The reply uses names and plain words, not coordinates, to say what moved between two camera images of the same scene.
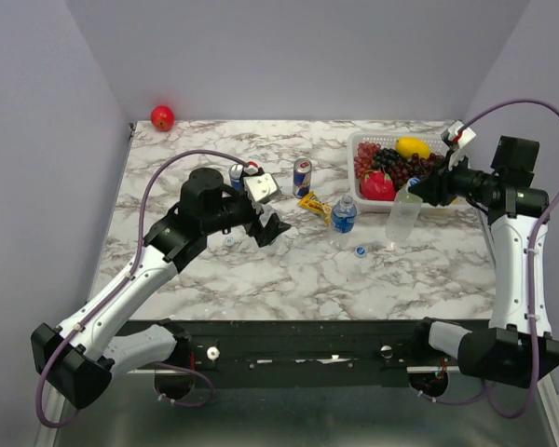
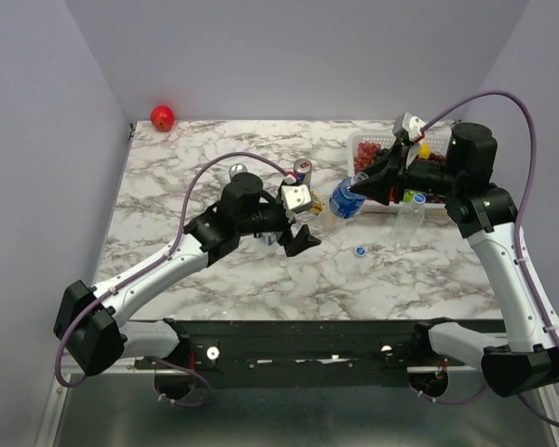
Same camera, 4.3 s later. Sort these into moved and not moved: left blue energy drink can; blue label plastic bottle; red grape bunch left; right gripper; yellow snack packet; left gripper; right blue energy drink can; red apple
Moved: right gripper; blue label plastic bottle; left gripper
Not moved: left blue energy drink can; red grape bunch left; yellow snack packet; red apple; right blue energy drink can
